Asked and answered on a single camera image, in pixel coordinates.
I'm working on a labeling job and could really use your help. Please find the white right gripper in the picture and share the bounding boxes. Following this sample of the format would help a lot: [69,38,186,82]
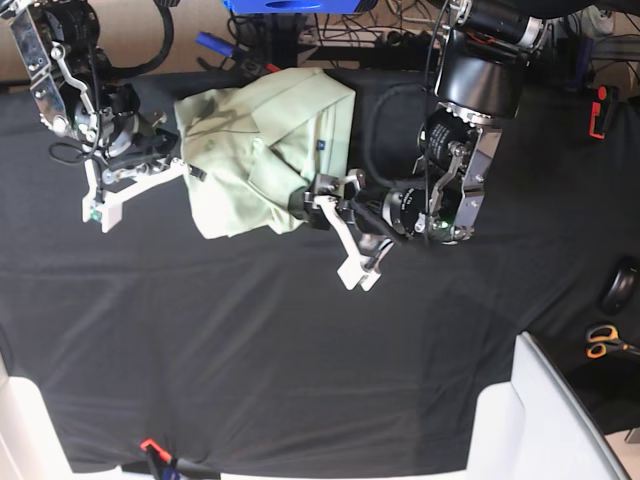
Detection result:
[81,112,208,234]

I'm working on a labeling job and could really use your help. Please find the red black clamp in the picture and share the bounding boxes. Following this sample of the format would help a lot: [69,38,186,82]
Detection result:
[240,59,280,77]
[589,85,608,140]

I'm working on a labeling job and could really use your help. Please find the light green T-shirt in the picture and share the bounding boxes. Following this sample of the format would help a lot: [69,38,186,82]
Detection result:
[174,68,356,239]

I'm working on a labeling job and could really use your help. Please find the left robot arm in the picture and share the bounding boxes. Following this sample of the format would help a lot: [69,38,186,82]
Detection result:
[290,1,548,291]

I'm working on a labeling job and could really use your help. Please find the white power strip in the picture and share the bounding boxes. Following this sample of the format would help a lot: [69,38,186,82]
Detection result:
[298,25,431,48]

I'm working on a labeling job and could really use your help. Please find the blue handle tool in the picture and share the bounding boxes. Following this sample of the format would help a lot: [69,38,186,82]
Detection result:
[196,32,235,58]

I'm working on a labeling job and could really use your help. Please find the black table cloth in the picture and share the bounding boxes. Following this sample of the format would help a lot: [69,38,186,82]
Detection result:
[1,87,639,478]

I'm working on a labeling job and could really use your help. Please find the red clamp bottom edge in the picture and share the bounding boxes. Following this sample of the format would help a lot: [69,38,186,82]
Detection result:
[139,438,173,463]

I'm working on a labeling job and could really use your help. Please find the blue plastic box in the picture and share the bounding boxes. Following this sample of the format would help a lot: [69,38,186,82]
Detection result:
[222,0,361,14]

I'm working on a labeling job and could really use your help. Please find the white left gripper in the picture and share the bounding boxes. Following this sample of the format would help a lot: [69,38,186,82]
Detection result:
[287,169,399,292]

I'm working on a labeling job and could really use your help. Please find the orange handled scissors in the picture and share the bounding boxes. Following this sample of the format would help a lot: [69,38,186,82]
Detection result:
[586,324,639,360]

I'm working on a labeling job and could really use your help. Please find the white table block left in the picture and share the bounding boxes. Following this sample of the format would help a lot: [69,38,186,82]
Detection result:
[1,359,73,479]

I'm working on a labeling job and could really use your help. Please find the red black clamp right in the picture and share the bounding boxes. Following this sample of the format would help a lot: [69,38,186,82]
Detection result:
[589,85,608,140]

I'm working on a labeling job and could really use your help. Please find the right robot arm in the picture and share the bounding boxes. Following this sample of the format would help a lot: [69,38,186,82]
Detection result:
[1,1,206,232]

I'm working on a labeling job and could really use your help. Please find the blue cylinder right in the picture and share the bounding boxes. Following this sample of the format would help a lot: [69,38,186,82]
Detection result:
[565,36,593,91]

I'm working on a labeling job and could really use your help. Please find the red black clamp top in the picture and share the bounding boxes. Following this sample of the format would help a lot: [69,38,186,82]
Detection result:
[240,59,280,77]

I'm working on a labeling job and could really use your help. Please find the black round tape roll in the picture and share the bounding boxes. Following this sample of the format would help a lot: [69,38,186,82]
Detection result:
[601,268,639,315]

